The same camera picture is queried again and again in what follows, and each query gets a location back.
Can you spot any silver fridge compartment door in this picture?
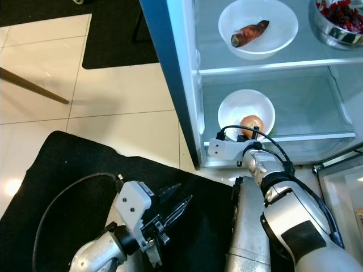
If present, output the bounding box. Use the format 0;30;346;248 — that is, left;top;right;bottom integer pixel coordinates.
312;150;363;233

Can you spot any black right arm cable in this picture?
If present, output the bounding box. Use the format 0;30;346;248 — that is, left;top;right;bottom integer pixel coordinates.
217;125;296;176

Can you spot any steel bowl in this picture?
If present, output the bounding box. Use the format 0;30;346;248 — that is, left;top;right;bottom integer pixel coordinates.
309;0;363;50

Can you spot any brown sweet potato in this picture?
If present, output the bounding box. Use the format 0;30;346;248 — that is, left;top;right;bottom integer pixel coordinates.
230;20;270;48

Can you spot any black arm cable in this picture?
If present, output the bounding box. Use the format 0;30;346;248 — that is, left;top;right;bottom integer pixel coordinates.
217;125;296;176
32;172;124;272

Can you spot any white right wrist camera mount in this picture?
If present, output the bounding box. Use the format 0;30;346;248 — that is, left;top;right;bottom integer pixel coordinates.
208;138;249;160

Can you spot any silver fridge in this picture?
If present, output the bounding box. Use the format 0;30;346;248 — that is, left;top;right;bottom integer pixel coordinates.
139;0;363;171

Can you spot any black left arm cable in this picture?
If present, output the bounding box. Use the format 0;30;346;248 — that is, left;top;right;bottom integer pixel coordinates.
32;172;124;272

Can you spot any red dried food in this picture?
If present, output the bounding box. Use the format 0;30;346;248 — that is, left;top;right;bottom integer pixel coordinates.
316;0;363;32

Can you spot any glass fridge shelf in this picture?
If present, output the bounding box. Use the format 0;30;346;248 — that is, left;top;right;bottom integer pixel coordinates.
199;34;363;77
204;74;358;145

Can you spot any silver robot right leg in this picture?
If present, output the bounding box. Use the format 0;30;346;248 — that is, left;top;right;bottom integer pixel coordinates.
224;176;272;272

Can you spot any orange brown onion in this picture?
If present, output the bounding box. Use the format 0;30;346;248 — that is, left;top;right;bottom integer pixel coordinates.
239;115;265;139

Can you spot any white ceramic bowl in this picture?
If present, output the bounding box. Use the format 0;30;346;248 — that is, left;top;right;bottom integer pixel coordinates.
217;89;276;141
218;0;299;61

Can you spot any wooden furniture leg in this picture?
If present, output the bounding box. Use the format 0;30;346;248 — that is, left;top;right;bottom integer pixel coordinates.
0;68;69;105

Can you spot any black folding chair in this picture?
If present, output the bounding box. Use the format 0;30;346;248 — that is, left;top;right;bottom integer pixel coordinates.
132;0;148;45

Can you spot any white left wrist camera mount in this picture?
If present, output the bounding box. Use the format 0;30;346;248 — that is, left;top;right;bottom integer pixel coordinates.
121;180;155;254

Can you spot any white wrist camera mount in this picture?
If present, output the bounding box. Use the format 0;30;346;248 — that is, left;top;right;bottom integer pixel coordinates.
208;138;249;160
121;180;155;254

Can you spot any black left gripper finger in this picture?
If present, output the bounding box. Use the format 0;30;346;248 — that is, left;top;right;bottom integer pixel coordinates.
164;195;193;229
155;182;182;206

